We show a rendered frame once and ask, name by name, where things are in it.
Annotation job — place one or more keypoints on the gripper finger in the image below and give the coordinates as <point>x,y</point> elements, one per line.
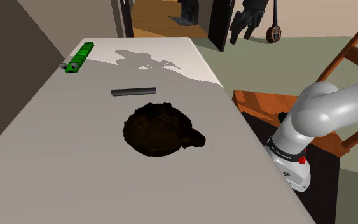
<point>236,26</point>
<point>250,27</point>

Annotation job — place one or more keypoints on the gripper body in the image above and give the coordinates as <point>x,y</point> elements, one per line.
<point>255,6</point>

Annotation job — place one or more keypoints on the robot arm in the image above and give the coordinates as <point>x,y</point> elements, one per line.
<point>318,114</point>

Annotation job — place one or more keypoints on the dark open door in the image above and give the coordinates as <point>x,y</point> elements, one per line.
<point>220,21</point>

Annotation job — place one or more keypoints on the round brown hanging ornament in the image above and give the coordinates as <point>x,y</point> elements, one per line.
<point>273,33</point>

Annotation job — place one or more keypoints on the brown wooden chair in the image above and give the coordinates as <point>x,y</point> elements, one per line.
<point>260,105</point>

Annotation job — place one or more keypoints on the dark grey cylinder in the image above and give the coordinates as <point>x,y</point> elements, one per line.
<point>133,91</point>

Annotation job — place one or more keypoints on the dark brown cap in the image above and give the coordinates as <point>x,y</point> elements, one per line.
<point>158,130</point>

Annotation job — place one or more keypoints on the green segmented toy block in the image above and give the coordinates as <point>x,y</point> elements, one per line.
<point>80,57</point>

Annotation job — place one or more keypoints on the dark robot stand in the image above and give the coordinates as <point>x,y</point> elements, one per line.
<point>321,176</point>

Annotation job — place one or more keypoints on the grey table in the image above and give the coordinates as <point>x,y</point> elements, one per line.
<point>73,155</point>

